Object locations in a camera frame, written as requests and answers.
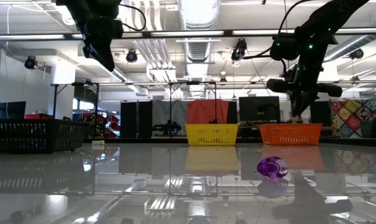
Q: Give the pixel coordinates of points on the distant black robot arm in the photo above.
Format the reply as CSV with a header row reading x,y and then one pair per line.
x,y
167,127

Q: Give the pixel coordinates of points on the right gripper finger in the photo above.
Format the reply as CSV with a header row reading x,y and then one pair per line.
x,y
296,102
307,99

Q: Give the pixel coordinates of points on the black monitor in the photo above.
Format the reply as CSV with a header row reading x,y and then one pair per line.
x,y
9,110
322,115
259,109

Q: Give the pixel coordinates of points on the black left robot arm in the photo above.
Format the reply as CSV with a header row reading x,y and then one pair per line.
x,y
91,7

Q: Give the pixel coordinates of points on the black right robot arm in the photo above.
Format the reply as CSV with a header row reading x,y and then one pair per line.
x,y
330,15

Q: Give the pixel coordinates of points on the red bin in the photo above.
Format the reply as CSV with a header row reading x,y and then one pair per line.
x,y
35,117

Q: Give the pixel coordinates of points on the colourful patchwork quilt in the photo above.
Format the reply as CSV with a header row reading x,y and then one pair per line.
x,y
349,118

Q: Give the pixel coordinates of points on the yellow plastic basket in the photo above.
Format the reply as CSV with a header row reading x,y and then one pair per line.
x,y
211,134

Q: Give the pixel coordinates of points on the purple translucent pumpkin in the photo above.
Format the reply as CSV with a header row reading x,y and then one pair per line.
x,y
272,168

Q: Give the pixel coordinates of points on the silver ceiling air duct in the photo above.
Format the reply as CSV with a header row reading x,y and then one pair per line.
x,y
198,49

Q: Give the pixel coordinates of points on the black partition panel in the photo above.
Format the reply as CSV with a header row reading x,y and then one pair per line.
x,y
128,119
145,119

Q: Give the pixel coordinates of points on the cardboard box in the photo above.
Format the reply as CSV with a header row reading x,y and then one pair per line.
x,y
298,119

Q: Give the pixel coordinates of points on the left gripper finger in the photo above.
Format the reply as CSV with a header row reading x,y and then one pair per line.
x,y
105,53
89,49

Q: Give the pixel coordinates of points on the black ceiling camera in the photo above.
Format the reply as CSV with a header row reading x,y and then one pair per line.
x,y
131,56
239,49
30,63
356,54

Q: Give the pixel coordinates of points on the grey cloth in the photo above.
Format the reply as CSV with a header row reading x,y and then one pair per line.
x,y
163,110

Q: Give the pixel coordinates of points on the silver round ceiling pipe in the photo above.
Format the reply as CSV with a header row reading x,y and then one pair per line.
x,y
346,48

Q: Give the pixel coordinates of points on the black metal frame stand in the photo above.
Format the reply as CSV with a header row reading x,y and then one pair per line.
x,y
170,105
55,102

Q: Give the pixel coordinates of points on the orange plastic basket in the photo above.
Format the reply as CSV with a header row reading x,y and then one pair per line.
x,y
290,134

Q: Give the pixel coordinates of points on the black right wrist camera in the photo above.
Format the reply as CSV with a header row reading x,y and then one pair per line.
x,y
284,46

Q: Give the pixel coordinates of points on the black plastic basket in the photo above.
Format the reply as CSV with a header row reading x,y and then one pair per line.
x,y
35,137

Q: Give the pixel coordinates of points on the orange cloth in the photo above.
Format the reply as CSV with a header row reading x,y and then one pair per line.
x,y
208,110

